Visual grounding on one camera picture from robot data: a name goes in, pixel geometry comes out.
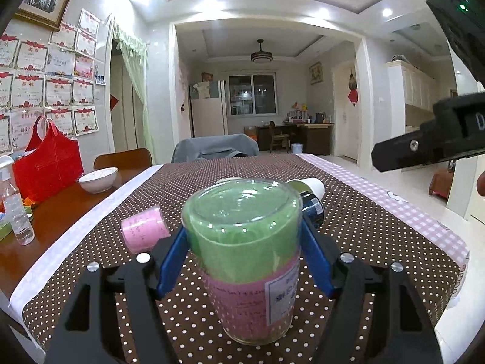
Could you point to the brown polka dot tablecloth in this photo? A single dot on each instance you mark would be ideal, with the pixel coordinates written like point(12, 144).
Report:
point(227, 172)

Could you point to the green box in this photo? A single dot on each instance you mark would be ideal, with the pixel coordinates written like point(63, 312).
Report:
point(3, 231)

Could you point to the white refrigerator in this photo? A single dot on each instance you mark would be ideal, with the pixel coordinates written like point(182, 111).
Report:
point(207, 113)

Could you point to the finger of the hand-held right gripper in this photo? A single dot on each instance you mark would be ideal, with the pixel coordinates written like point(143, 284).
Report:
point(401, 149)

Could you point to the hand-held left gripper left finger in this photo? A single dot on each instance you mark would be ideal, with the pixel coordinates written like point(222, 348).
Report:
point(171, 261)

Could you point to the red mesh bag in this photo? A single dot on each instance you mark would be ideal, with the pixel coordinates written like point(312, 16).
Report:
point(49, 167)

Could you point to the person's right hand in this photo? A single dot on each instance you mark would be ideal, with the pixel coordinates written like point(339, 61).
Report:
point(481, 184)

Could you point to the wooden table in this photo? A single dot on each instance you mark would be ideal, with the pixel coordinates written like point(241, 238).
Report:
point(60, 212)

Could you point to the dark wooden desk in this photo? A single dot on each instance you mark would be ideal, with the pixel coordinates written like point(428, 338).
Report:
point(314, 136)

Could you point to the red paper door sticker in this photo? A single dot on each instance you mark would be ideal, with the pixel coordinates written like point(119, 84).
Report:
point(114, 102)

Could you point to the white waste bin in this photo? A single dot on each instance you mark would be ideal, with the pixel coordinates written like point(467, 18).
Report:
point(297, 148)

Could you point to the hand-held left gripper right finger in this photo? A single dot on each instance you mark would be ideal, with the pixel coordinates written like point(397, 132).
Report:
point(316, 261)

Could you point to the small wall photo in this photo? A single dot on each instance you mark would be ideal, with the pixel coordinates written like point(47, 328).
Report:
point(100, 79)

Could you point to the white patterned cloth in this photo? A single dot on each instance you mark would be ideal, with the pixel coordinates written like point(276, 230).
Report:
point(75, 227)

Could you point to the ceiling fan lamp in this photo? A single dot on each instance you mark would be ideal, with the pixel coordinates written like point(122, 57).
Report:
point(260, 55)

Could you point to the window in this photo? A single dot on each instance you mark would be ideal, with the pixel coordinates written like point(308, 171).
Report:
point(252, 94)

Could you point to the clear plastic bottle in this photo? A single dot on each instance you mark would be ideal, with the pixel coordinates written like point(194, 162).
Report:
point(19, 216)

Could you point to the low wooden stool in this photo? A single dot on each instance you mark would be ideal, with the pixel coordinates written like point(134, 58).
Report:
point(440, 184)

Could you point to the white wall cabinets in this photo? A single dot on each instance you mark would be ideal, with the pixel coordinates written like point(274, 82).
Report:
point(411, 87)

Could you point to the white bowl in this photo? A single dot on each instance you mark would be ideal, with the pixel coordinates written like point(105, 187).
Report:
point(97, 180)

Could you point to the red hanging door decoration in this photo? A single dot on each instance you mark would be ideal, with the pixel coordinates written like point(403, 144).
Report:
point(353, 89)

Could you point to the pink checkered cloth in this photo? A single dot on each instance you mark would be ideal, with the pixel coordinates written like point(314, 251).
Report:
point(398, 204)

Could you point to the green curtain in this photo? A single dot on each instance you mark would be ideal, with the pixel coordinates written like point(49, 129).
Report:
point(132, 83)

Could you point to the group of award certificates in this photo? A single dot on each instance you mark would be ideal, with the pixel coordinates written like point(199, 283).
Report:
point(45, 87)

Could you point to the small framed wall painting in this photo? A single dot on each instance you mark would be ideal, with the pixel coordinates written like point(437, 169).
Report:
point(316, 73)

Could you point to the green and pink plastic cup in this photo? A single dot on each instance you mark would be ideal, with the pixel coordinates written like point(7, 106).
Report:
point(242, 242)

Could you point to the small wooden chair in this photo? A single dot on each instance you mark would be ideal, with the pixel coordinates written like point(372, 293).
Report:
point(278, 138)

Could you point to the grey covered chair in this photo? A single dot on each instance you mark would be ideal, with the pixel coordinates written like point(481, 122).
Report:
point(216, 148)

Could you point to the dark blue can white cap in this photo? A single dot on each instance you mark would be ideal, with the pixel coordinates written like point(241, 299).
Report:
point(313, 206)

